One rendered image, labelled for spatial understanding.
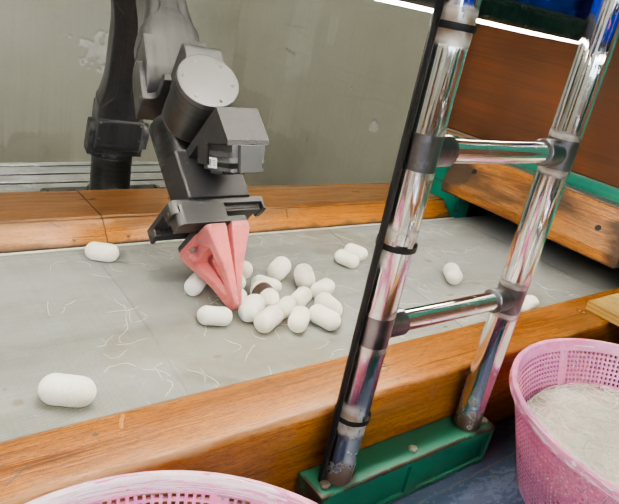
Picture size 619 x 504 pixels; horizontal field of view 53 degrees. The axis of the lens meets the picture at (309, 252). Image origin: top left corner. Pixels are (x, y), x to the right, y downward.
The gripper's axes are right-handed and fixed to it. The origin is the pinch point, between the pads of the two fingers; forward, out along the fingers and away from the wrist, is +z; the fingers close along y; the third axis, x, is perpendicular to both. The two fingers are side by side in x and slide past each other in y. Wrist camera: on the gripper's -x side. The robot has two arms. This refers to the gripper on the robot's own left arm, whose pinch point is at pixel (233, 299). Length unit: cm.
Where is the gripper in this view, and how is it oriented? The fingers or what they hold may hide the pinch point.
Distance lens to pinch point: 58.9
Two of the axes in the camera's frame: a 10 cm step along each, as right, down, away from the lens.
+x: -5.3, 4.3, 7.3
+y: 7.8, -0.9, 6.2
